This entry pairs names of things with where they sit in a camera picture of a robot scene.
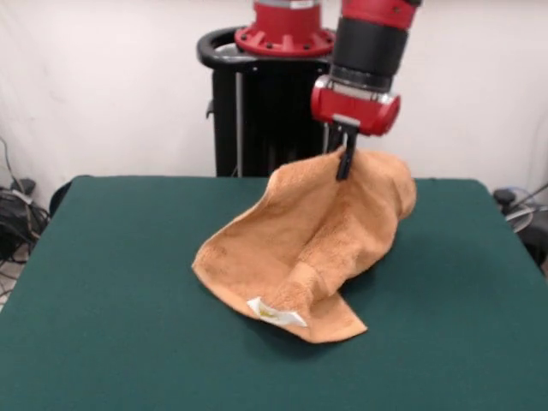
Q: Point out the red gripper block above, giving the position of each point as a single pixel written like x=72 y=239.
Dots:
x=355 y=111

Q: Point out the orange terry towel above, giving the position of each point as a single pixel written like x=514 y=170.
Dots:
x=299 y=222

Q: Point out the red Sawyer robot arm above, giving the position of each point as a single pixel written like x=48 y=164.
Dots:
x=368 y=43

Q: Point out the black floor equipment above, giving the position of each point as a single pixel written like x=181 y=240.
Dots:
x=537 y=244

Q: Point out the dark green table cloth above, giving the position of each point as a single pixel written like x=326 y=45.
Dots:
x=128 y=299

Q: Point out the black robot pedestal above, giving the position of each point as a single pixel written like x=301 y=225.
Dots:
x=265 y=128

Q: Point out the grey round pedestal foot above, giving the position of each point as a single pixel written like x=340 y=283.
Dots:
x=520 y=218

